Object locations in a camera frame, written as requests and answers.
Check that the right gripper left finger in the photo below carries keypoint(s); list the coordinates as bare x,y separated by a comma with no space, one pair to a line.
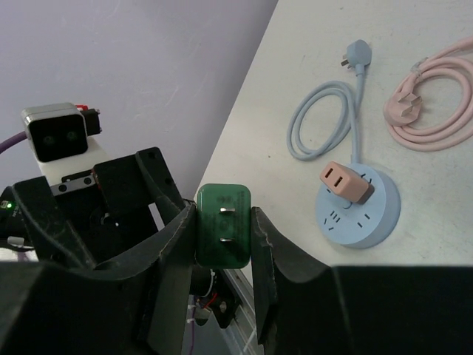
143,292

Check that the green charger plug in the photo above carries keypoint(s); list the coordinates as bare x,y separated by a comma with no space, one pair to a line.
223,226

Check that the aluminium rail frame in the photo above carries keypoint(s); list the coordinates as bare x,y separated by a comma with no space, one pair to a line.
221,315

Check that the pink brown charger plug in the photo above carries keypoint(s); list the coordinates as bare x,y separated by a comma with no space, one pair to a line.
346,183

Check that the blue round power strip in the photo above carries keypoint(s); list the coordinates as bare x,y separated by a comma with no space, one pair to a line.
360,226

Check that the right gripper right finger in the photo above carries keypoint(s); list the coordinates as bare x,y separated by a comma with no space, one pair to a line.
293,293

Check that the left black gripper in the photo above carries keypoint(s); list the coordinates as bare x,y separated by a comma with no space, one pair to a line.
123,214

